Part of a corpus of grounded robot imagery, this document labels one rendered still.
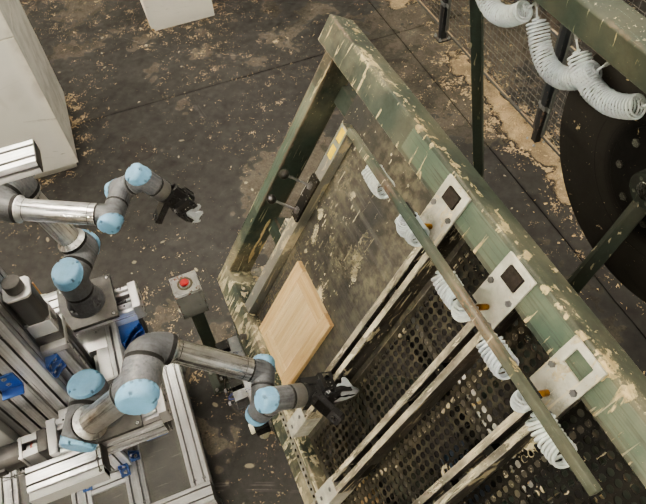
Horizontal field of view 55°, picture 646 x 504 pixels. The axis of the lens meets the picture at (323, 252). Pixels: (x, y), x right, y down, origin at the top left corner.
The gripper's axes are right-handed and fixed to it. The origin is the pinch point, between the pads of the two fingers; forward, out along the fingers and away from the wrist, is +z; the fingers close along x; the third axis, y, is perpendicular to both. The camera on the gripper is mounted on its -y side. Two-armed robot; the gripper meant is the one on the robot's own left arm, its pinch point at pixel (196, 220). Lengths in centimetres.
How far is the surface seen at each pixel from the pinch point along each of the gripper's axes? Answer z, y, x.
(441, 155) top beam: -23, 87, -59
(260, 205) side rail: 22.1, 17.8, 7.6
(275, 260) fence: 27.3, 12.9, -16.0
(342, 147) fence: -1, 62, -15
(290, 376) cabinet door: 43, -5, -55
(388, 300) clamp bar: 6, 50, -70
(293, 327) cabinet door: 35, 6, -41
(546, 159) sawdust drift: 230, 147, 81
